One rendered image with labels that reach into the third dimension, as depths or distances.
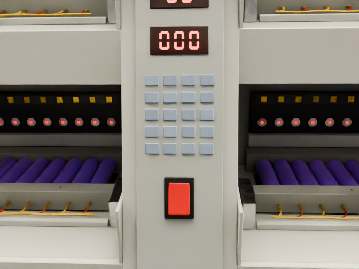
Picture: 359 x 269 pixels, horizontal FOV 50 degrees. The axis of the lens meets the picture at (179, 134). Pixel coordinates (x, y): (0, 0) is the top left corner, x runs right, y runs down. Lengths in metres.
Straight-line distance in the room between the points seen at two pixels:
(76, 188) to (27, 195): 0.05
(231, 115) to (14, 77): 0.18
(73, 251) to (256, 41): 0.23
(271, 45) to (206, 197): 0.13
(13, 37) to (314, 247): 0.31
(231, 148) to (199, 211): 0.06
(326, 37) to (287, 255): 0.18
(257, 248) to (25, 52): 0.26
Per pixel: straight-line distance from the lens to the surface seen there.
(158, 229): 0.32
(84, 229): 0.38
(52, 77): 0.34
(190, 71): 0.31
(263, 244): 0.36
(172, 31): 0.31
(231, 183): 0.32
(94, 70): 0.33
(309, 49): 0.33
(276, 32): 0.32
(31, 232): 0.40
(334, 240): 0.38
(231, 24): 0.32
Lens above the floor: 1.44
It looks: 3 degrees down
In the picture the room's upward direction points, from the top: straight up
